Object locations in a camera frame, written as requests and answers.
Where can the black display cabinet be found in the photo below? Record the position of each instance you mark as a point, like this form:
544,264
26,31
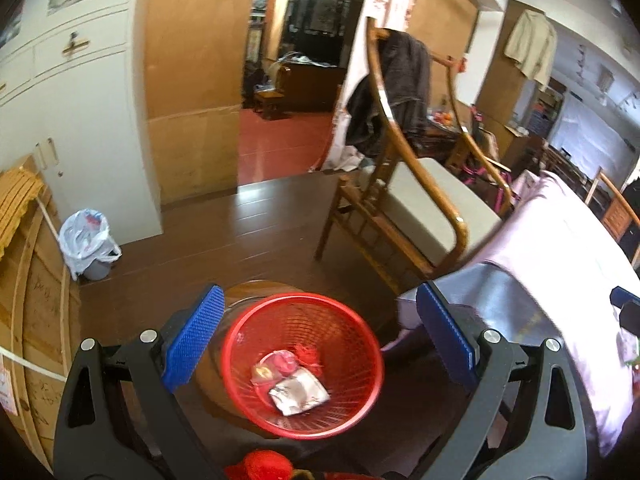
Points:
320,10

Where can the pink snack wrapper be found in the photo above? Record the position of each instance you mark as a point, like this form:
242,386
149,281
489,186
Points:
277,362

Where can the carved wooden chair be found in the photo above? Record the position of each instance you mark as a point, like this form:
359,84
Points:
617,215

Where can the grey seat cushion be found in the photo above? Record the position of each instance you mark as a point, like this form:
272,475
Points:
435,200

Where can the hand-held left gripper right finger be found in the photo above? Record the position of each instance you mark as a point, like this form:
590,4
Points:
445,335

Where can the pink folding cart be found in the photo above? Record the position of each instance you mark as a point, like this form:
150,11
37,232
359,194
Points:
480,170

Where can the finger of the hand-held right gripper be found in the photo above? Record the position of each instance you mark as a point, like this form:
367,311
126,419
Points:
626,294

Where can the large round wooden board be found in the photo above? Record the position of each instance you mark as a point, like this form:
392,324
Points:
45,320

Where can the grey waste bin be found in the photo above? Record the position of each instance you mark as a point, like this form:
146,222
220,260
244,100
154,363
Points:
96,270

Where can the wooden slat mat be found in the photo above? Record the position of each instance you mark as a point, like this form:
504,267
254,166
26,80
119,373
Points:
20,200

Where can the dark jacket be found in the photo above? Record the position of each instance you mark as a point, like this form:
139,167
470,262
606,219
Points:
405,75

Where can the red plastic mesh basket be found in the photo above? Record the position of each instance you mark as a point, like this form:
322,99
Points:
357,340

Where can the bin with white bag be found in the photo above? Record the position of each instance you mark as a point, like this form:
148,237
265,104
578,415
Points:
82,235

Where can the white cabinet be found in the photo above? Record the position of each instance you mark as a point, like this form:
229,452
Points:
100,110

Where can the small wooden stool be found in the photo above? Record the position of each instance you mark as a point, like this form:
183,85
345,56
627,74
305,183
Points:
270,97

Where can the silver foil wrapper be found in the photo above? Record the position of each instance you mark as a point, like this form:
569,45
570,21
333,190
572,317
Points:
300,392

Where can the red yarn ball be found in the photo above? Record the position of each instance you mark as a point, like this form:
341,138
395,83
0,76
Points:
260,465

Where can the pink printed tablecloth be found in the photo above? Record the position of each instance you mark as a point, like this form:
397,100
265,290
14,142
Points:
550,240

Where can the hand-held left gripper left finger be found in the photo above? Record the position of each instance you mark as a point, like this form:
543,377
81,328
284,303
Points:
192,340

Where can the round wooden stool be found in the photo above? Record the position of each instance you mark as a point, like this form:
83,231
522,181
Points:
250,291

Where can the beige jacket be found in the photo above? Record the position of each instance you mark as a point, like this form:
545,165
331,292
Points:
532,42

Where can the wooden armchair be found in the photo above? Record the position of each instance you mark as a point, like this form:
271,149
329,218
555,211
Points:
376,77

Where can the red net scrap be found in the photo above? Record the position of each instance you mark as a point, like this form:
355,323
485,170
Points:
307,355

